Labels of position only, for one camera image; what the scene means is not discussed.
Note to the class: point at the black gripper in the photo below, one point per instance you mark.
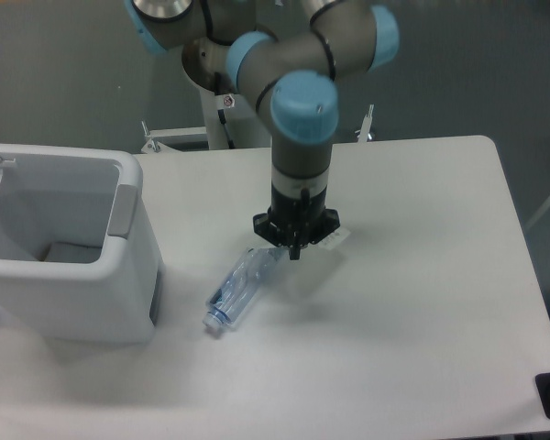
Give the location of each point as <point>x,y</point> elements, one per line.
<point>295,223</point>

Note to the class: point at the white plastic wrapper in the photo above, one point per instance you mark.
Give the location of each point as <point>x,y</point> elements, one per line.
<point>330,242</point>

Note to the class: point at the clear plastic water bottle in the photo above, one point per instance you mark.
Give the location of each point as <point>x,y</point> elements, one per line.
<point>232,297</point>

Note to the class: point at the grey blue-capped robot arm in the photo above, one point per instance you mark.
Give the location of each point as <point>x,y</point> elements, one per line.
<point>290,84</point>

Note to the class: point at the white open trash can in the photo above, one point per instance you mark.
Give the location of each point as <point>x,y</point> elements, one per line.
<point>78,256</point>

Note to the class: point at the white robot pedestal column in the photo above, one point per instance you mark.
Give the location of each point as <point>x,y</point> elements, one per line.
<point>231,123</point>

